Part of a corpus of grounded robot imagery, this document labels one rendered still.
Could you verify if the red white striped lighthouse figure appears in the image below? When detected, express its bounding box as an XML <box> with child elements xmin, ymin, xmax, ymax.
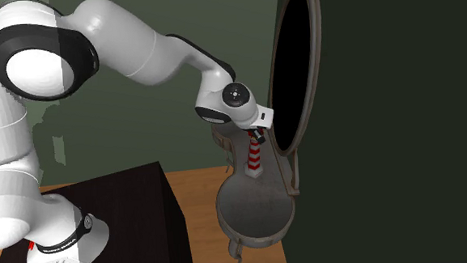
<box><xmin>242</xmin><ymin>129</ymin><xmax>265</xmax><ymax>180</ymax></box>

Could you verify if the dark robot stand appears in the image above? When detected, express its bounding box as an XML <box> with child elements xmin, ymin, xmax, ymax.
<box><xmin>0</xmin><ymin>159</ymin><xmax>196</xmax><ymax>263</ymax></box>

